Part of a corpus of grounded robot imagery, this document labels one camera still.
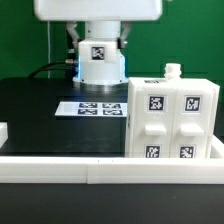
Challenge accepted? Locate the white tag sheet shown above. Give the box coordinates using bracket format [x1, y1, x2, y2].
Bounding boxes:
[55, 101, 127, 117]

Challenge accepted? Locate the white cabinet body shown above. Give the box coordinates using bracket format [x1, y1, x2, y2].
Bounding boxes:
[125, 78, 219, 158]

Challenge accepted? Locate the black hose cable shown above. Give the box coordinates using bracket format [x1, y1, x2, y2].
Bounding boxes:
[27, 33, 80, 80]

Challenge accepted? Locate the white cabinet top block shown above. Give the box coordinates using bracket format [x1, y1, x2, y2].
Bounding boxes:
[78, 39, 118, 63]

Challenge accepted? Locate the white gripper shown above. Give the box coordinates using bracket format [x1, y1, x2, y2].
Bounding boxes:
[34, 0, 163, 49]

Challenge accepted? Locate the white cable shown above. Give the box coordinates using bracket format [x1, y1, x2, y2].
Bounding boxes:
[46, 20, 54, 79]

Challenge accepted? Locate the white cabinet door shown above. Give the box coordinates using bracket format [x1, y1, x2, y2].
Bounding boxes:
[165, 63, 214, 159]
[133, 84, 174, 158]

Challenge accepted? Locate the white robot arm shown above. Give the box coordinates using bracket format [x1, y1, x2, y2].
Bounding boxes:
[34, 0, 162, 88]

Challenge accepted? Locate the white U-shaped fence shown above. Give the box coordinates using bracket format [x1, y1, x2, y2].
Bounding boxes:
[0, 121, 224, 185]

